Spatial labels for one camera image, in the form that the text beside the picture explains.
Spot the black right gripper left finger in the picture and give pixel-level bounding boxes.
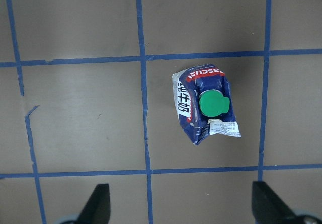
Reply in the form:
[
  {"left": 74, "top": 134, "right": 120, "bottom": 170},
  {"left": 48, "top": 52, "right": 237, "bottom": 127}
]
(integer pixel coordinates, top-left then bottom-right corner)
[{"left": 78, "top": 184, "right": 110, "bottom": 223}]

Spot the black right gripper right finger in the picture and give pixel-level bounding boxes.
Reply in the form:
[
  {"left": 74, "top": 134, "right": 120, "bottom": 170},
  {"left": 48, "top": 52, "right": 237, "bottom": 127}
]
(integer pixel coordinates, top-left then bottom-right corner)
[{"left": 252, "top": 181, "right": 296, "bottom": 223}]

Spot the blue white milk carton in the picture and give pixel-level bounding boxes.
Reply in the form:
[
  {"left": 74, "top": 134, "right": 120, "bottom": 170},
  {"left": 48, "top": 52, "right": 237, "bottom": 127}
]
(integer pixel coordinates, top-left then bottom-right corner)
[{"left": 172, "top": 64, "right": 241, "bottom": 145}]

